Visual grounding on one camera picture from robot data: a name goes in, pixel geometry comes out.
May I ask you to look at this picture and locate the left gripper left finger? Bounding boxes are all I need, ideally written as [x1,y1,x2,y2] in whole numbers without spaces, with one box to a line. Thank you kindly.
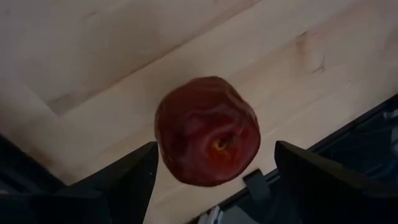
[67,141,159,224]

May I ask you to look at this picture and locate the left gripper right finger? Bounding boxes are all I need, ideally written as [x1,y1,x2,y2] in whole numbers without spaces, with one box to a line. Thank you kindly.
[274,140,384,224]

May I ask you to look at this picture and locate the dark red apple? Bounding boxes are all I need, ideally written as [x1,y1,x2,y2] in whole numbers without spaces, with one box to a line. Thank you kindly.
[154,76,261,187]

